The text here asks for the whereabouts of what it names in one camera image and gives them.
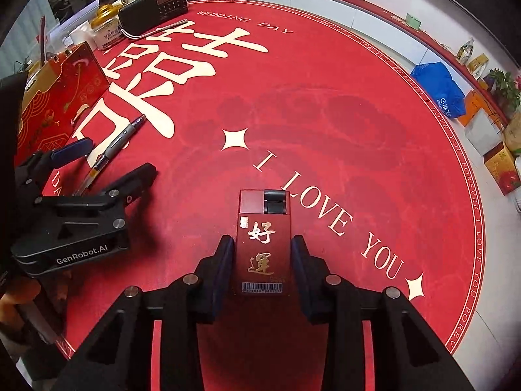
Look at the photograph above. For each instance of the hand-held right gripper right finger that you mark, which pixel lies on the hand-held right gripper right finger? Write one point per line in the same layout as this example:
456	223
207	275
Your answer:
301	281

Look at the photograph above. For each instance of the gold lid jar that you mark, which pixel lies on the gold lid jar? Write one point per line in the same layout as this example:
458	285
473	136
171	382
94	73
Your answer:
106	26

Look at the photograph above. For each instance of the dark red tall box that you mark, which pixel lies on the dark red tall box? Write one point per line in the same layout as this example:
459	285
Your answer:
42	32

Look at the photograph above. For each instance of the blue shopping bag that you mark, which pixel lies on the blue shopping bag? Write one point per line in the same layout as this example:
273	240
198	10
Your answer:
439	85

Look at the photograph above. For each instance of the black radio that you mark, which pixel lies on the black radio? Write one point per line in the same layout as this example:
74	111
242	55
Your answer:
154	8

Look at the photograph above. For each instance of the white paper bag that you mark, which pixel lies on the white paper bag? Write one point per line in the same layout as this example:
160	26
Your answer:
482	132

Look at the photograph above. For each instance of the red refill box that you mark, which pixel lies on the red refill box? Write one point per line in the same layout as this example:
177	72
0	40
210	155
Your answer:
260	252

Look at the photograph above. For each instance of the small yellow box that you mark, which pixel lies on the small yellow box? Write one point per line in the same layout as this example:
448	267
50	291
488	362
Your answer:
478	64

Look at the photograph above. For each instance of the red cardboard box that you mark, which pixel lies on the red cardboard box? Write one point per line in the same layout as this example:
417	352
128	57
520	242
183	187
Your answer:
57	106

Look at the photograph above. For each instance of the leafy potted plant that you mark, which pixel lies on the leafy potted plant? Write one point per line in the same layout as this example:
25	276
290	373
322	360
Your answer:
504	87

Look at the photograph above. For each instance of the orange paper bag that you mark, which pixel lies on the orange paper bag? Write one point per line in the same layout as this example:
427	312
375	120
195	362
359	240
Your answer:
474	108

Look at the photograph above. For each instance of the round red printed mat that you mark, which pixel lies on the round red printed mat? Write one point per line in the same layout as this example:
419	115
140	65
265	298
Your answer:
325	130

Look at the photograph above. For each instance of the small green box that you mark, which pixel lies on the small green box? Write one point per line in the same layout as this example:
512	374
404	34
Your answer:
412	22

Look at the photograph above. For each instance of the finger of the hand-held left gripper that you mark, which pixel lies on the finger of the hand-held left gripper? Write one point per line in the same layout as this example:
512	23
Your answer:
130	179
73	148

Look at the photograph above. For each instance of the clear snack bag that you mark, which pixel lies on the clear snack bag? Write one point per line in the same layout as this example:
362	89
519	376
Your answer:
466	51

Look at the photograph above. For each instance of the kraft paper bag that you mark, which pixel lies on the kraft paper bag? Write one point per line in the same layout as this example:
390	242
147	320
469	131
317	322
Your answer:
513	130

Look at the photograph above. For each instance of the white paper cup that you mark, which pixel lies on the white paper cup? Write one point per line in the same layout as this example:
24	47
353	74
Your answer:
80	34

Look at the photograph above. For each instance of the grey grip gel pen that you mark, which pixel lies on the grey grip gel pen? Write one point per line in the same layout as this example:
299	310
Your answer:
118	142

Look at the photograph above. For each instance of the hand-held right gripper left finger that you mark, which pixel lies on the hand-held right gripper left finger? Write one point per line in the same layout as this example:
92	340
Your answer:
223	277

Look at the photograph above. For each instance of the white low cabinet red top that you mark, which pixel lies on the white low cabinet red top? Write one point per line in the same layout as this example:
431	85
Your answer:
325	6

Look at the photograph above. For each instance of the yellow red gift box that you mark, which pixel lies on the yellow red gift box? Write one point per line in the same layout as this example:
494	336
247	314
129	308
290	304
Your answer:
504	169

